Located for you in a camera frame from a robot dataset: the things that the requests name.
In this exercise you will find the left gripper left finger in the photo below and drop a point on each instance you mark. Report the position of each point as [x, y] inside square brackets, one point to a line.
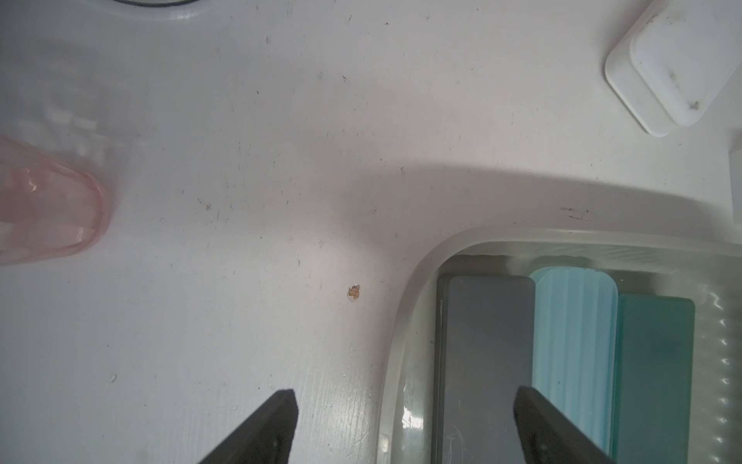
[266, 436]

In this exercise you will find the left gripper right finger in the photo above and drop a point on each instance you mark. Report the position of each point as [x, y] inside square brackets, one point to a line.
[547, 436]

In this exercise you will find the black pencil case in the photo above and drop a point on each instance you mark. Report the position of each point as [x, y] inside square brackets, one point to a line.
[484, 354]

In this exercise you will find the light blue pencil case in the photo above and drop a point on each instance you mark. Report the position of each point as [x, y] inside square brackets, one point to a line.
[573, 347]

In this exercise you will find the dark green pencil case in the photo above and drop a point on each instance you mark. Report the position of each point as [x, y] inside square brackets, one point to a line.
[652, 393]

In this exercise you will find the grey storage box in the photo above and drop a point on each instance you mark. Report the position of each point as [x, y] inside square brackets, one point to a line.
[707, 273]

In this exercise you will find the white pencil case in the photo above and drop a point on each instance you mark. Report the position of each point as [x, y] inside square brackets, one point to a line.
[674, 61]

